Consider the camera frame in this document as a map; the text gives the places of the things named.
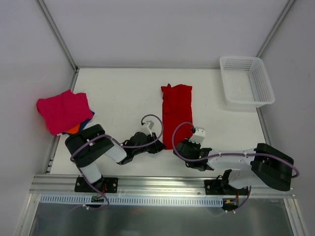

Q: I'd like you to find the folded pink t shirt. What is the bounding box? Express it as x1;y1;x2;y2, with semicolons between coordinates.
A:
36;90;94;135

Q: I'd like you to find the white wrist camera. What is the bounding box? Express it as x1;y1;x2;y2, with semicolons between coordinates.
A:
189;127;206;145
141;120;154;136

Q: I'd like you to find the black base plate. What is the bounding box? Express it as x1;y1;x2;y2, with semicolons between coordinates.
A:
74;177;119;193
204;179;249;196

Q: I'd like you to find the right aluminium frame post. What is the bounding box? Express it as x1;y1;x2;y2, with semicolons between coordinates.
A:
256;0;297;58

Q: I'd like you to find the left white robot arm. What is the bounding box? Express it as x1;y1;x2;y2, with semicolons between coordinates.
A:
65;120;166;192

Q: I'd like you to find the aluminium frame post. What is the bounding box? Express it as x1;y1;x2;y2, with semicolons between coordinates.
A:
256;0;297;58
36;0;78;72

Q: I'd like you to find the white plastic basket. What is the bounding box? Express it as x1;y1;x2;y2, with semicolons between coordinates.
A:
220;56;275;110

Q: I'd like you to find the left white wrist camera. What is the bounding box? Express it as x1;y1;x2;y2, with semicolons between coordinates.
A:
141;120;154;136

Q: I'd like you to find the red t shirt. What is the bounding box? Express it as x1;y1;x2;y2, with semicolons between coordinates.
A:
161;84;192;150

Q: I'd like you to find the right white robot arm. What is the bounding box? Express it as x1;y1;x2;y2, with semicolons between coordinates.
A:
173;140;300;195

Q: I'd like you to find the left aluminium frame post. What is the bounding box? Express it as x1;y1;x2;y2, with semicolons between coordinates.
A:
36;0;78;72

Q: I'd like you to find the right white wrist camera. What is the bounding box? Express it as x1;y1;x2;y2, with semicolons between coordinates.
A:
189;127;206;145

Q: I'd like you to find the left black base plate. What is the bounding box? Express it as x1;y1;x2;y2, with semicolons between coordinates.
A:
74;177;119;193

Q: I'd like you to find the white slotted cable duct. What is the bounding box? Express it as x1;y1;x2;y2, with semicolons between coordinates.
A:
39;194;223;207

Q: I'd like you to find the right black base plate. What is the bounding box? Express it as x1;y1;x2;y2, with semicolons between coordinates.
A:
204;179;249;196

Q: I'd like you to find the aluminium mounting rail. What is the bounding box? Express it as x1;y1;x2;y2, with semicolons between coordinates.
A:
29;173;295;199

